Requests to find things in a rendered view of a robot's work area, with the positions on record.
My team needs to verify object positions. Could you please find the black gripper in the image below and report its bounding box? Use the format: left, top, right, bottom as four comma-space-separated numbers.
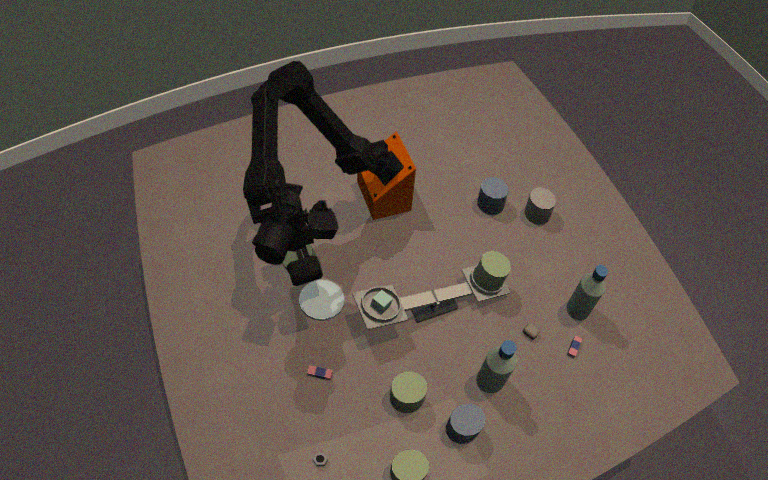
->
287, 219, 323, 286

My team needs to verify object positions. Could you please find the pink eraser with blue sleeve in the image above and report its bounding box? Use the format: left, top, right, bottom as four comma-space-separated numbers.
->
567, 335, 582, 358
307, 365, 332, 380

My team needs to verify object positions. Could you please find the grey cylinder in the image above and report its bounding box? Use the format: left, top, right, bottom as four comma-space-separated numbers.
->
446, 403, 486, 444
525, 187, 556, 225
477, 177, 509, 215

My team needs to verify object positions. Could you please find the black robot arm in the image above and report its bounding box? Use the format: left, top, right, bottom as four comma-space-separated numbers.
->
243, 61, 404, 265

